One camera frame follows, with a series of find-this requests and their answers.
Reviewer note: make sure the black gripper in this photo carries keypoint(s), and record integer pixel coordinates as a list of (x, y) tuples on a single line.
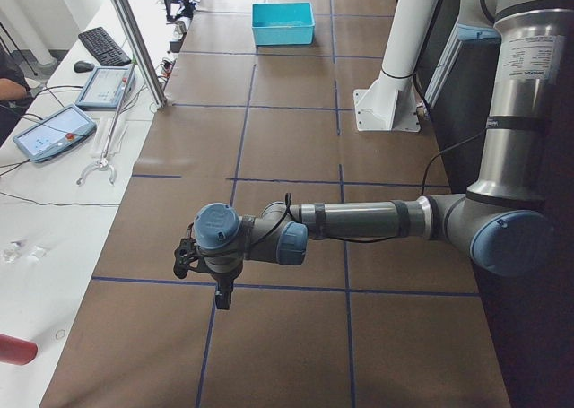
[(222, 279)]

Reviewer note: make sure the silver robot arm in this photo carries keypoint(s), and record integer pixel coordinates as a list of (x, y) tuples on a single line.
[(497, 222)]

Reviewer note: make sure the grey reacher grabber tool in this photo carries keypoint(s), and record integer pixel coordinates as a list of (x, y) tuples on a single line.
[(103, 141)]

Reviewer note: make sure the crumpled clear plastic wrap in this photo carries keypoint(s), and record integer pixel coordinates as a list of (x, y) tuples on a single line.
[(22, 251)]

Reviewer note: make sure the red cylinder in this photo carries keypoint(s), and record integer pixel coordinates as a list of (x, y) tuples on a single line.
[(17, 351)]

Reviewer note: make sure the near teach pendant tablet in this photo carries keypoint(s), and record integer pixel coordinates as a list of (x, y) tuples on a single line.
[(55, 135)]

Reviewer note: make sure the teach pendant tablet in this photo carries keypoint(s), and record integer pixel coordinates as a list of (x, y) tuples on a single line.
[(105, 88), (55, 135)]

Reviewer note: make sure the far teach pendant tablet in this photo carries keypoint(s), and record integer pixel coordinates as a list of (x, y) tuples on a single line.
[(105, 88)]

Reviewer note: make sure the silver metal cup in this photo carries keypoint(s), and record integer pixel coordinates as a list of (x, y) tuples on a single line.
[(180, 29)]

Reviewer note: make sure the black computer mouse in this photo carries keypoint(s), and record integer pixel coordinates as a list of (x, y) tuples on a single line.
[(83, 67)]

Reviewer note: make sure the teal plastic bin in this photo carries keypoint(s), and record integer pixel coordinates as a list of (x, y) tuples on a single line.
[(281, 24)]

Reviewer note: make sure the black keyboard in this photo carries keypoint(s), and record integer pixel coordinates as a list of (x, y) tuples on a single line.
[(101, 46)]

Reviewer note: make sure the person in black shirt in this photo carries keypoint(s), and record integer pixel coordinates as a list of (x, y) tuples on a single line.
[(15, 94)]

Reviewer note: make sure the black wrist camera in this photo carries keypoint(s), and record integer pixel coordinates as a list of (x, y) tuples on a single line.
[(185, 256)]

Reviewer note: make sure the aluminium frame post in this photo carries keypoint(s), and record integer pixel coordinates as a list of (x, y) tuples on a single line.
[(135, 39)]

